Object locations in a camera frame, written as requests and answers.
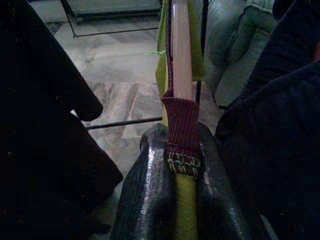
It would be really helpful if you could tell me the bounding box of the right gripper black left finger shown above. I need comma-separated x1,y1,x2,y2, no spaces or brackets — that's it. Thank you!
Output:
112,123,176,240

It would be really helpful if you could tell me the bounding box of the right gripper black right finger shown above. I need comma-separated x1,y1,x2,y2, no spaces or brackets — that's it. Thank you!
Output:
194,121,256,240

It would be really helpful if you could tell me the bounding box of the green shirt with maroon collar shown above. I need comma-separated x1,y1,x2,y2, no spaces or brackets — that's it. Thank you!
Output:
144,0,208,240

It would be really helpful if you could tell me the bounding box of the black garment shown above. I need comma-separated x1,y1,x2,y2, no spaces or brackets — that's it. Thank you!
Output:
214,0,320,240
0,0,125,240

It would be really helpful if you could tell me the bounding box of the grey green sofa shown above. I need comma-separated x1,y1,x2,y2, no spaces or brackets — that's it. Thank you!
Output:
204,0,278,106

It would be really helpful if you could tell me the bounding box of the black metal drying rack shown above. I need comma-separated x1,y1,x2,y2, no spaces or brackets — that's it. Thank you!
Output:
59,0,227,131

